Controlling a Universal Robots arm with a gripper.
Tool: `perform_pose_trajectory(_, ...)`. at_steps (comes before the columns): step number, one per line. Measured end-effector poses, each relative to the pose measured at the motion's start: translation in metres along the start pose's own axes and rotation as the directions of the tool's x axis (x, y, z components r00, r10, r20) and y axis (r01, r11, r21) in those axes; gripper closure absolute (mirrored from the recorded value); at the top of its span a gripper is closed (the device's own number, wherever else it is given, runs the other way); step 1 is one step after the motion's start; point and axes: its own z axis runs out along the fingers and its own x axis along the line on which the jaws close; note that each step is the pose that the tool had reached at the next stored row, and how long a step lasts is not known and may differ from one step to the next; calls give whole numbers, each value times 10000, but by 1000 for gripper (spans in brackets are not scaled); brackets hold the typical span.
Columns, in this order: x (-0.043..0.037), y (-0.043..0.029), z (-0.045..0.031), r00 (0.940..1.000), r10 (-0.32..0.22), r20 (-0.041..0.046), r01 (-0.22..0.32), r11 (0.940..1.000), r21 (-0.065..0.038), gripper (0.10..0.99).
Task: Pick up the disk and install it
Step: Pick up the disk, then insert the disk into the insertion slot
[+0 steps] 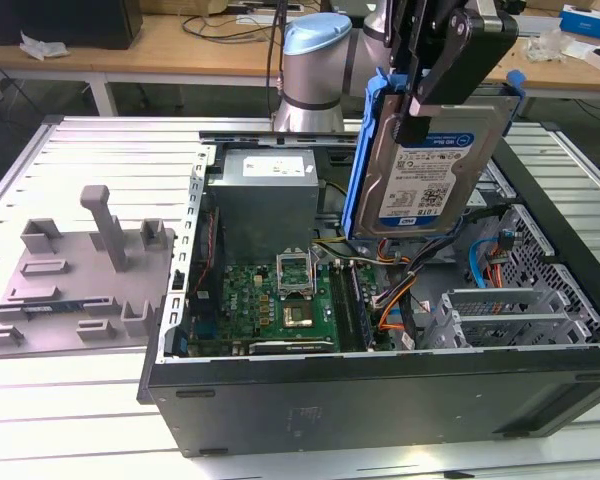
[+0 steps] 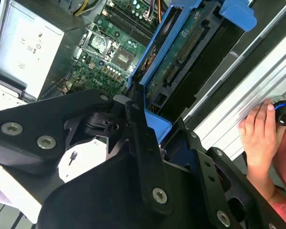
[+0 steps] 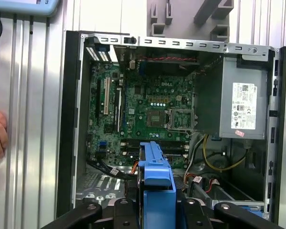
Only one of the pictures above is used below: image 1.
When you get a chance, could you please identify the orange yellow wire bundle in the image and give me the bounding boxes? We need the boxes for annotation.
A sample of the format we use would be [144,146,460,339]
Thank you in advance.
[372,252,416,332]

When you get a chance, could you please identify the clear plastic bags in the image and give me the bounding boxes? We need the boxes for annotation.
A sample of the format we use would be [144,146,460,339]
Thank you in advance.
[524,29,589,64]

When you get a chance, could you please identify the metal socket cover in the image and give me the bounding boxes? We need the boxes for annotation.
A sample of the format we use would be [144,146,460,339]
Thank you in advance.
[276,247,315,301]

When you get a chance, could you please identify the grey metal drive cage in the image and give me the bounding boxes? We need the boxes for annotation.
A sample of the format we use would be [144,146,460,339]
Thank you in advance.
[349,149,520,261]

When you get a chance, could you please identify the blue data wire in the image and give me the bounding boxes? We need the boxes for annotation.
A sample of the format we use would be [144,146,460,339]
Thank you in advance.
[379,238,499,331]

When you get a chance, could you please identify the grey parts rack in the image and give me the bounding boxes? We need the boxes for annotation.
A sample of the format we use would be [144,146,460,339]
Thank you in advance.
[0,184,179,360]

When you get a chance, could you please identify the crumpled white plastic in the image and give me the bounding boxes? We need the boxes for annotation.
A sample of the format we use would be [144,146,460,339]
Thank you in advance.
[19,32,71,61]

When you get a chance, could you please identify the yellow black power wire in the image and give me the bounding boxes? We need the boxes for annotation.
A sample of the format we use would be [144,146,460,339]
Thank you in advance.
[313,180,355,247]

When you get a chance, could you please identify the wooden desk white frame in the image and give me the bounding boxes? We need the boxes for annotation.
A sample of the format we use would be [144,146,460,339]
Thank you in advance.
[0,12,600,119]

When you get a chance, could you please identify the black wire bundle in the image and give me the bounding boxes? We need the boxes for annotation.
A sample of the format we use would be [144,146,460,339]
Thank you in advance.
[402,207,506,349]

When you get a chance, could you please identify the hard disk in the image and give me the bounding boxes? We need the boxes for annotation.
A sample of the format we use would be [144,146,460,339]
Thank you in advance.
[346,67,526,251]

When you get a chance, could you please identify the black PC case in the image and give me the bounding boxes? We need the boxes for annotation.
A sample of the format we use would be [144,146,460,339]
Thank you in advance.
[136,119,600,459]

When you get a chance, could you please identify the blue cardboard box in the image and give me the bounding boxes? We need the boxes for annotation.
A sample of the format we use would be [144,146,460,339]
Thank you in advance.
[559,3,600,41]

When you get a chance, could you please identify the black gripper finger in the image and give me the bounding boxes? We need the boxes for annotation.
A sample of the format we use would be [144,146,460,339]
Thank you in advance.
[396,10,477,147]
[387,0,421,96]

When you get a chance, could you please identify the green motherboard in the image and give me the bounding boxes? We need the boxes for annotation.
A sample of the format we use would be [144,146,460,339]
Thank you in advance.
[187,262,396,356]

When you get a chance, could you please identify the black graphics card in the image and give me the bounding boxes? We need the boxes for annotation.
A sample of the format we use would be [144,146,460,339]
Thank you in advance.
[247,339,334,357]

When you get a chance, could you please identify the black RAM slot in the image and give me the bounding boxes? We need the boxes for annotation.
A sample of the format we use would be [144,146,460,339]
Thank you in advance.
[350,264,375,351]
[343,263,366,351]
[329,262,350,351]
[336,262,358,351]

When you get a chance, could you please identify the CPU socket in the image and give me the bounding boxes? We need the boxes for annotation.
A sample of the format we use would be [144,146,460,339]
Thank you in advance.
[281,297,315,331]

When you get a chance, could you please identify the RAM stick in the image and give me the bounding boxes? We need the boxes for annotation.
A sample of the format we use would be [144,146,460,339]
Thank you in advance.
[22,301,89,314]

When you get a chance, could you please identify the large black box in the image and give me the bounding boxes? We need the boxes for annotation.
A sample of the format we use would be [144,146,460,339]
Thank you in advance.
[0,0,144,51]

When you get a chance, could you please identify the orange red power wire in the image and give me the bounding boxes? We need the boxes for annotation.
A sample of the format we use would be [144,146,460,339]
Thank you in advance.
[484,227,514,291]

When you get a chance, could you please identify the grey power supply unit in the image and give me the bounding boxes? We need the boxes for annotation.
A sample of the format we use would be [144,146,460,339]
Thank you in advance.
[207,148,324,266]

